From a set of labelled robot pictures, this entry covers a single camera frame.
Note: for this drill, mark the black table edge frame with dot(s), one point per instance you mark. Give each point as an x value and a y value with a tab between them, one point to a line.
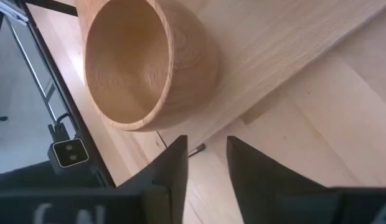
95	152

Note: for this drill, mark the small black table camera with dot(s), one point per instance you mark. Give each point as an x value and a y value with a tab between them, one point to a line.
70	154

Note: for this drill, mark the wooden block with holes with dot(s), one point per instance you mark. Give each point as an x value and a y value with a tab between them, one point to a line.
130	68

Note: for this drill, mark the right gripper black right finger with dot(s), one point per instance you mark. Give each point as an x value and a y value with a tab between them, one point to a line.
267	186

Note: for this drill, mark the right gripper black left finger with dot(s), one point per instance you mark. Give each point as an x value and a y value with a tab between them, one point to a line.
168	174

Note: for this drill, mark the black metal frame shelf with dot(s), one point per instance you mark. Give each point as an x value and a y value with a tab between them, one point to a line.
274	46

